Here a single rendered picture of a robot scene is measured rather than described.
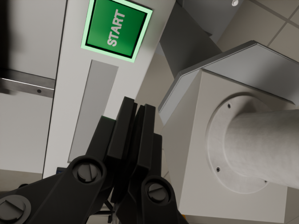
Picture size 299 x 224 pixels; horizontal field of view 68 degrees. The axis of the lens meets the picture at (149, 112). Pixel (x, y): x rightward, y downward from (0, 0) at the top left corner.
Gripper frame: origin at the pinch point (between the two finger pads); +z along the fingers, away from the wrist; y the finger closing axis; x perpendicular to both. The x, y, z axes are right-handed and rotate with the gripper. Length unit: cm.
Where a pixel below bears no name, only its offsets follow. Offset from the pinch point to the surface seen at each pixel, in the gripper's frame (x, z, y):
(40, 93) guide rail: -18.4, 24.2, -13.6
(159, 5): 3.3, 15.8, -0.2
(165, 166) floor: -138, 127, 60
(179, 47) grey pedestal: -12, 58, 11
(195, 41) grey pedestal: -9, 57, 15
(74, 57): -4.2, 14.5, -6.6
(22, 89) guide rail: -18.3, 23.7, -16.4
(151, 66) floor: -47, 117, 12
